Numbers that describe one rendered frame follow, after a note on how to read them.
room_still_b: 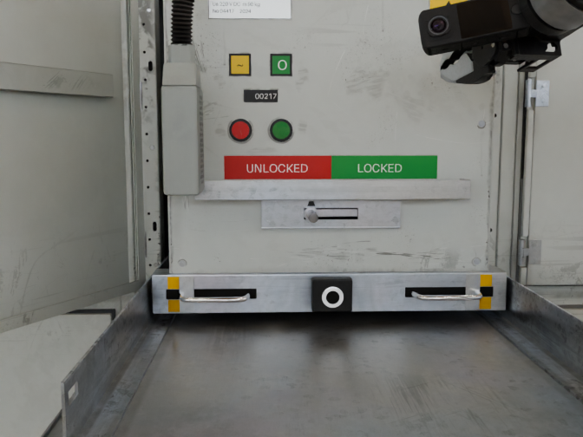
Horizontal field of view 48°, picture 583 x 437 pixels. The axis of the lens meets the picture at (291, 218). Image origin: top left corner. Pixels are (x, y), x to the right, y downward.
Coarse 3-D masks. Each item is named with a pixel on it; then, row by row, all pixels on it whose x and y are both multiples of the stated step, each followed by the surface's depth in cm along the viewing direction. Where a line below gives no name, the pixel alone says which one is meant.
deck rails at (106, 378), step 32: (512, 288) 99; (128, 320) 85; (160, 320) 101; (512, 320) 99; (544, 320) 88; (576, 320) 78; (96, 352) 69; (128, 352) 85; (544, 352) 86; (576, 352) 79; (64, 384) 58; (96, 384) 69; (128, 384) 75; (576, 384) 75; (64, 416) 58; (96, 416) 66
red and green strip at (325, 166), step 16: (224, 160) 97; (240, 160) 97; (256, 160) 98; (272, 160) 98; (288, 160) 98; (304, 160) 98; (320, 160) 98; (336, 160) 98; (352, 160) 98; (368, 160) 98; (384, 160) 98; (400, 160) 98; (416, 160) 98; (432, 160) 98; (240, 176) 98; (256, 176) 98; (272, 176) 98; (288, 176) 98; (304, 176) 98; (320, 176) 98; (336, 176) 98; (352, 176) 98; (368, 176) 98; (384, 176) 99; (400, 176) 99; (416, 176) 99; (432, 176) 99
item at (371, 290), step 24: (216, 288) 99; (240, 288) 99; (264, 288) 99; (288, 288) 99; (360, 288) 99; (384, 288) 100; (408, 288) 100; (432, 288) 100; (456, 288) 100; (480, 288) 100; (504, 288) 100; (168, 312) 99; (216, 312) 99; (240, 312) 99; (264, 312) 99
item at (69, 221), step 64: (0, 0) 97; (64, 0) 108; (0, 64) 96; (64, 64) 109; (0, 128) 99; (64, 128) 110; (0, 192) 99; (64, 192) 110; (0, 256) 100; (64, 256) 111; (0, 320) 97
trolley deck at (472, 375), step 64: (192, 320) 102; (256, 320) 102; (320, 320) 102; (384, 320) 102; (448, 320) 102; (192, 384) 76; (256, 384) 76; (320, 384) 76; (384, 384) 76; (448, 384) 76; (512, 384) 76
